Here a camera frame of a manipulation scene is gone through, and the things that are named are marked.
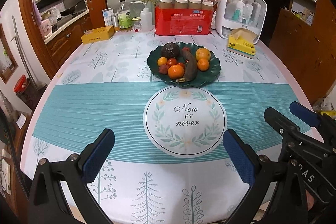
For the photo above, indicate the white squeeze bottle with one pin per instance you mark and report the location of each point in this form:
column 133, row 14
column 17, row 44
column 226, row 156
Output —
column 145, row 16

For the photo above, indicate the small yellow kumquat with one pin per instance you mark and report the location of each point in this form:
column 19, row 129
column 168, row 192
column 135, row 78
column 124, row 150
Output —
column 162, row 61

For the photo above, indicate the round white placemat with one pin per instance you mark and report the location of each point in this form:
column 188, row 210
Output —
column 185, row 123

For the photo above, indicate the yellow flat box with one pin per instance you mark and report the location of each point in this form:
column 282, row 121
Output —
column 98, row 34

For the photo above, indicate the red paper cup pack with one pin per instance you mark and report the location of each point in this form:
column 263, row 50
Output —
column 183, row 17

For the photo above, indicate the white blue carton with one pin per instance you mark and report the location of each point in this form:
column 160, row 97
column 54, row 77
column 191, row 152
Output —
column 107, row 16

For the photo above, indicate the large yellow orange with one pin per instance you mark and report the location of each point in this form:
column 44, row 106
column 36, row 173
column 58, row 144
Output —
column 202, row 53

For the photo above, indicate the dark avocado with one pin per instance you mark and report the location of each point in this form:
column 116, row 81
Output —
column 170, row 50

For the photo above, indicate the yellow tissue box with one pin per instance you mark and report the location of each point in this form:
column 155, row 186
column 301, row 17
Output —
column 242, row 42

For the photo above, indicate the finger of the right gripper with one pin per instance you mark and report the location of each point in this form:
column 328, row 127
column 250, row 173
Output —
column 280, row 123
column 304, row 114

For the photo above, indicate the overripe dark banana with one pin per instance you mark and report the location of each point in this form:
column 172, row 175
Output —
column 191, row 68

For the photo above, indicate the pink appliance on counter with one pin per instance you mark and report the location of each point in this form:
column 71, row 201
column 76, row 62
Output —
column 45, row 28

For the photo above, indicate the small metal can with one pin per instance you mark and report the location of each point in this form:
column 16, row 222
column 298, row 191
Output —
column 115, row 23

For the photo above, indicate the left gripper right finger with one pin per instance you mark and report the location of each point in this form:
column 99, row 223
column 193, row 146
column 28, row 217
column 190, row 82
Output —
column 287, row 204

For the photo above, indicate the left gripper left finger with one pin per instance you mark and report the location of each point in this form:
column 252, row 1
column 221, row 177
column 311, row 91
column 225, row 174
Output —
column 47, row 202

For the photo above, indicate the white cosmetics storage box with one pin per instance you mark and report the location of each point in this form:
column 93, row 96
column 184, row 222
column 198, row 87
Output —
column 234, row 14

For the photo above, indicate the small glass jar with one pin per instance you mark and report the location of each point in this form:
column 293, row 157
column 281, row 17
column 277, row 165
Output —
column 136, row 24

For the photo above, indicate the green label glass bottle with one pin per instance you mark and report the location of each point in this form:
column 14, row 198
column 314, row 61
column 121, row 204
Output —
column 124, row 16

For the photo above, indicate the orange tangerine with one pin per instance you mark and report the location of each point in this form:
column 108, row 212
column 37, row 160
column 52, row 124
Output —
column 203, row 64
column 176, row 72

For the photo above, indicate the red lidded trash bin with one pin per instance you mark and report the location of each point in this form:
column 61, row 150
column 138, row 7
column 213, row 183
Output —
column 27, row 92

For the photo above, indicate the tree print tablecloth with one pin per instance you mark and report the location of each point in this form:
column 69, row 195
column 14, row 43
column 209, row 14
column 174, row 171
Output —
column 108, row 84

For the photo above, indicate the person's right hand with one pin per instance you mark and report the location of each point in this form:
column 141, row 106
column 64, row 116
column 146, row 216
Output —
column 310, row 200

